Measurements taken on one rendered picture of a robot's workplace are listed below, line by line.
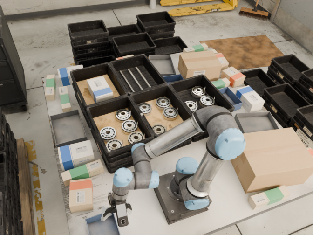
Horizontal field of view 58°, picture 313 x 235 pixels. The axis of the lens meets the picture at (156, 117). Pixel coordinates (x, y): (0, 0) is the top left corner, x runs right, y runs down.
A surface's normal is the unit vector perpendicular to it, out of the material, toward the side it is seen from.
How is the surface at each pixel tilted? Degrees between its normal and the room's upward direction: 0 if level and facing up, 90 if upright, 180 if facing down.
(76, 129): 0
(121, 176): 8
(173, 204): 3
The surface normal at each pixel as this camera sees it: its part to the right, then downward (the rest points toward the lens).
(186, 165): 0.00, -0.79
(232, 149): 0.22, 0.60
